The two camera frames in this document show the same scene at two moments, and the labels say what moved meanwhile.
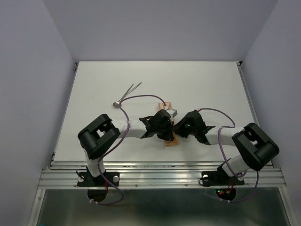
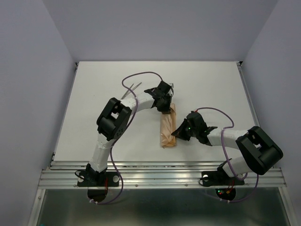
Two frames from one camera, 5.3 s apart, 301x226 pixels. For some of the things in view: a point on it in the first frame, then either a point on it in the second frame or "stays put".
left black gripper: x=168 y=135 → x=166 y=109
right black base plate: x=220 y=177 stays put
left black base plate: x=85 y=180 stays put
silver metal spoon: x=117 y=104 → x=132 y=89
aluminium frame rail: x=155 y=175 stays put
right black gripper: x=178 y=128 stays put
